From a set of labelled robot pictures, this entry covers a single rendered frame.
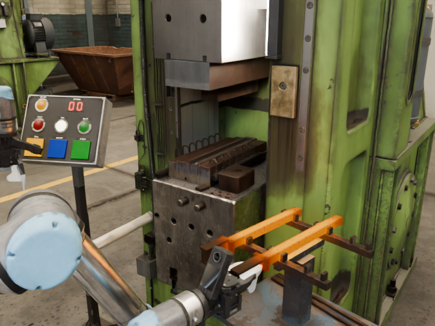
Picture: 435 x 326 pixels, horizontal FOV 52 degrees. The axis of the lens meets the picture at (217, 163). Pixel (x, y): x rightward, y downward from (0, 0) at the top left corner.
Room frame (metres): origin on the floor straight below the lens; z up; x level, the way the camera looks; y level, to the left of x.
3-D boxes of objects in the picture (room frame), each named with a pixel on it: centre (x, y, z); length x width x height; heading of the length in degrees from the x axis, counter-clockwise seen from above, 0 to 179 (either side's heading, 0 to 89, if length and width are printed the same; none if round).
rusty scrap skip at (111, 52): (8.56, 2.06, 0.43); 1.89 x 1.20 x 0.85; 51
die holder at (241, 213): (1.73, -0.06, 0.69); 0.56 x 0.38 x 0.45; 145
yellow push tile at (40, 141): (1.72, 0.74, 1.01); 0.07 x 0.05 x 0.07; 80
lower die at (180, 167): (1.75, -0.01, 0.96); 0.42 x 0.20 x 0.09; 145
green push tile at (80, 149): (1.69, 0.54, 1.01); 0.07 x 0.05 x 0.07; 80
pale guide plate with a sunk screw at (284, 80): (1.50, -0.22, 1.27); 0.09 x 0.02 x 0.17; 55
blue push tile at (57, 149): (1.71, 0.64, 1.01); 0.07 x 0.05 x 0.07; 80
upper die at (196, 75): (1.75, -0.01, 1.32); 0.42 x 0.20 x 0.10; 145
